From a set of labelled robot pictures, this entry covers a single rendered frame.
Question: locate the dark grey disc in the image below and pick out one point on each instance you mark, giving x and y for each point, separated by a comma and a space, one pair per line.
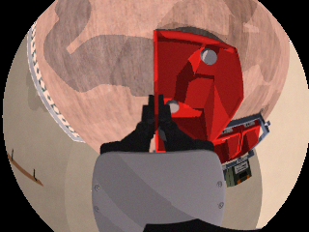
174, 106

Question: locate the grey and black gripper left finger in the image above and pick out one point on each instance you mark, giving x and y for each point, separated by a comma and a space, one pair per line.
137, 140

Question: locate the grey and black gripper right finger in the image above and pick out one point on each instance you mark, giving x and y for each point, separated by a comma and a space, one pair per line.
177, 140

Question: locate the red bin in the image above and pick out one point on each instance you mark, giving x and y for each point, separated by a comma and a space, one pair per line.
249, 135
208, 95
228, 147

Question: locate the grey metal disc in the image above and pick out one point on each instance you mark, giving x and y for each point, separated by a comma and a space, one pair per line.
208, 56

